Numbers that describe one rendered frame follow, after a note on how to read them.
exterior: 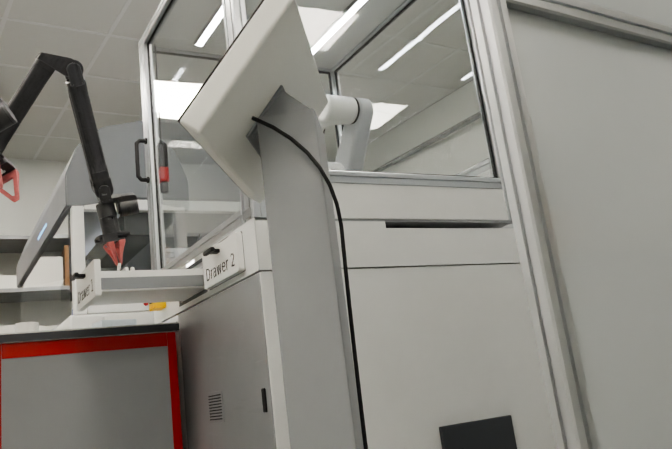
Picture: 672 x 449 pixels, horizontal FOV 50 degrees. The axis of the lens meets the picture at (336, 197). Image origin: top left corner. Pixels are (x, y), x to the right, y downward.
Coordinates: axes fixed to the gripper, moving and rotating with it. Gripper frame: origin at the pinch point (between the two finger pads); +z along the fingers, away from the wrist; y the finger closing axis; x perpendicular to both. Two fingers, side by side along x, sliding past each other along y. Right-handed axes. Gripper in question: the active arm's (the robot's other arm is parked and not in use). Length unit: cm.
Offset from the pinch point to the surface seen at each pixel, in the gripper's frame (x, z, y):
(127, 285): -14.0, 9.3, -3.1
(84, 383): 9.8, 33.4, -16.0
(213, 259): -28.3, 9.0, 19.3
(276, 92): -107, -12, 8
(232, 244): -44.2, 7.9, 19.2
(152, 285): -14.1, 11.0, 4.2
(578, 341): -159, 47, 12
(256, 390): -48, 48, 13
